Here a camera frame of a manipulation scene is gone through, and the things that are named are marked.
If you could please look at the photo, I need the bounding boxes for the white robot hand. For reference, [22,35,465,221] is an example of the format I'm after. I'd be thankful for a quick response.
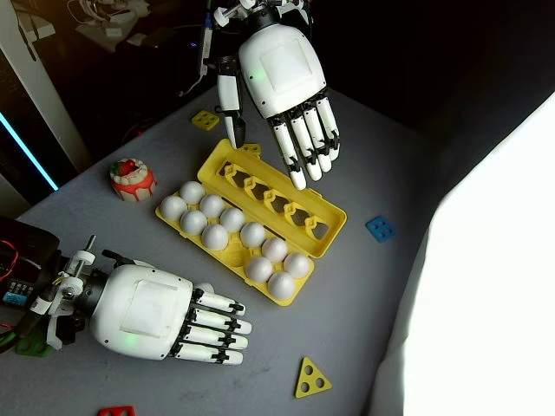
[215,23,343,192]
[88,249,253,367]

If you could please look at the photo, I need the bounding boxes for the yellow egg carton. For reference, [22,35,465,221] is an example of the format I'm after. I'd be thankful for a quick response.
[154,138,349,308]

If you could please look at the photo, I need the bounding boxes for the yellow square holed block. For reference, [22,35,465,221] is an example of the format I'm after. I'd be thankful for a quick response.
[191,109,220,132]

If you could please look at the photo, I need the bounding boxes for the green pentagon holed block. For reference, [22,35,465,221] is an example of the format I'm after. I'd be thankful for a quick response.
[15,336,51,359]

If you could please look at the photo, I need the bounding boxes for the toy strawberry cake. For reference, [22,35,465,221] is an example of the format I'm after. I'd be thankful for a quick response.
[109,158,158,203]

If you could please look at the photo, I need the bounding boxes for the grey table cloth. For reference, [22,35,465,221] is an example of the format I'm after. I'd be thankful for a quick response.
[0,64,439,416]

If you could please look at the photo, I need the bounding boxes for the white background equipment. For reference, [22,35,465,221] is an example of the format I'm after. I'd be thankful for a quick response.
[64,0,153,55]

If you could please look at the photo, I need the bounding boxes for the yellow triangle holed block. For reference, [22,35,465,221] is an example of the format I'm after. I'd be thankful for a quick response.
[294,356,334,400]

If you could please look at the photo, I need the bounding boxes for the blue square holed block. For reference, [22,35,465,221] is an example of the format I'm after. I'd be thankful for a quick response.
[365,215,397,244]

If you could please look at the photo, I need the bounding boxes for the cyan light strip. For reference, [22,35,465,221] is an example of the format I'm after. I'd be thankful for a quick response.
[0,111,60,192]

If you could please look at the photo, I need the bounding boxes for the thin white cable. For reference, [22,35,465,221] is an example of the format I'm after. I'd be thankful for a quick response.
[177,73,205,97]

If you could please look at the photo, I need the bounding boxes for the white slanted post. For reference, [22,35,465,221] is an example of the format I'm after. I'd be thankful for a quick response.
[0,0,95,174]

